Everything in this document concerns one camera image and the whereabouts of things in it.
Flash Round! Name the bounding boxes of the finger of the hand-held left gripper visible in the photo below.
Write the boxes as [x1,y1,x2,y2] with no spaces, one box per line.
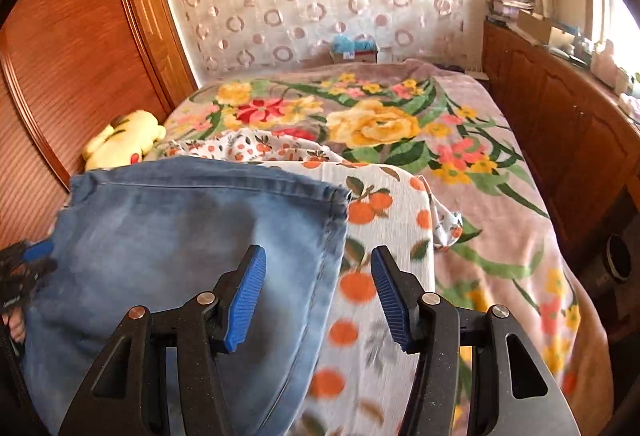
[22,240,56,262]
[0,259,58,289]

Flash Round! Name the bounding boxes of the yellow plush toy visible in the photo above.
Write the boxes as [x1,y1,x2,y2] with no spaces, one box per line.
[82,110,167,172]

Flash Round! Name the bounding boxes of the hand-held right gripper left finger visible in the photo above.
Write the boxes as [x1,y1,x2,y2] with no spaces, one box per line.
[57,245,268,436]

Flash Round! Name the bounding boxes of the bright window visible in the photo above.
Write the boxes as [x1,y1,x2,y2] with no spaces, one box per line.
[582,0,640,87]

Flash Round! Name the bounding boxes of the orange fruit print bed sheet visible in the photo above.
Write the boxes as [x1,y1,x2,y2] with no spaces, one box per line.
[167,129,463,436]

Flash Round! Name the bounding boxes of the blue denim pants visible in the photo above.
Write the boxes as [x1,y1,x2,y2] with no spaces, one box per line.
[20,155,350,436]

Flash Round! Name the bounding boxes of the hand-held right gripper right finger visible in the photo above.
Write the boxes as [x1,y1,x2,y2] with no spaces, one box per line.
[371,245,583,436]

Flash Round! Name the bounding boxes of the open cardboard box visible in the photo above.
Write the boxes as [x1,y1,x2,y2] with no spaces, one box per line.
[515,10,566,48]

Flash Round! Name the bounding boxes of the stack of papers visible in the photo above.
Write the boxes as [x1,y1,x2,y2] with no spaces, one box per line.
[484,0,533,17]

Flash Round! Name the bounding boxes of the small box with blue packets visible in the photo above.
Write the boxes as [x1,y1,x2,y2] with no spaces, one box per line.
[330,35,379,64]

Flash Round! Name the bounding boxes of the pink thermos jug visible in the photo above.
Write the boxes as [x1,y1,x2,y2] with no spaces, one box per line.
[592,39,618,84]

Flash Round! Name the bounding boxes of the brown wooden side cabinet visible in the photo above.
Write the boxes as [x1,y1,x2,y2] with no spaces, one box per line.
[481,19,640,347]

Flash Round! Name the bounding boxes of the dark round cylinder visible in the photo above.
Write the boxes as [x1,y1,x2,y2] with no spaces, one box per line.
[582,233,633,302]

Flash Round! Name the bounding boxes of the pink floral blanket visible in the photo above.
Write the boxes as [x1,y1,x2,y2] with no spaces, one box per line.
[160,59,608,417]

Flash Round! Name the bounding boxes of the brown wooden wardrobe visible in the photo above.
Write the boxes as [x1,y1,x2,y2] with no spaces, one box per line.
[0,0,198,247]

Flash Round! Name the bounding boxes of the person's left hand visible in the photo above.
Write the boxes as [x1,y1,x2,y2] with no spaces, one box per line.
[4,309,27,344]

